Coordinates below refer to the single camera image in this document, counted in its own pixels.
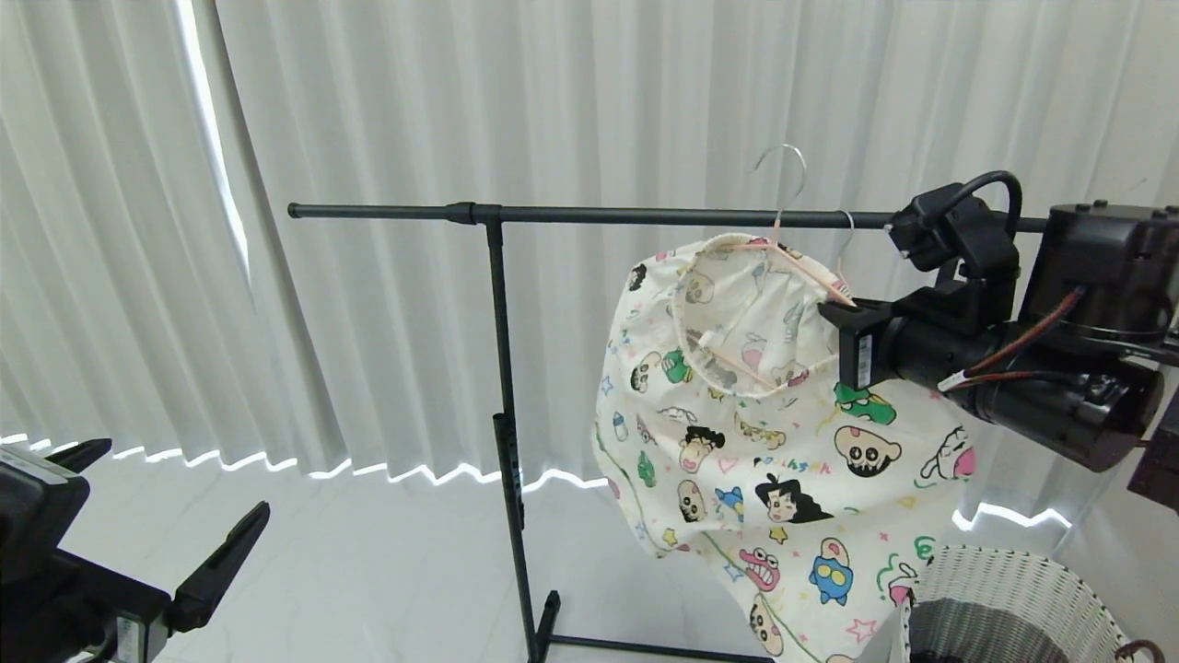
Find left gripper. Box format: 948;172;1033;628
0;439;271;663

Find black cable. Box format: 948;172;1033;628
940;170;1025;242

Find black clothes rack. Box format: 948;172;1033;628
287;203;1051;663

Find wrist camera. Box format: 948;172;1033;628
0;449;91;586
889;182;1021;319

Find white curtain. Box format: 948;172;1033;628
0;0;1179;544

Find cream printed garment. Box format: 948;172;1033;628
592;232;977;663

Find white laundry basket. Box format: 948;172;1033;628
889;545;1166;663

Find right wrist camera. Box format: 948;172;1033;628
889;182;1021;319

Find pink clothes hanger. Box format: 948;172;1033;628
686;145;859;392
832;210;858;288

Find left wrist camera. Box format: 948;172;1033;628
0;449;91;586

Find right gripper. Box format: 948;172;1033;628
818;299;1163;472

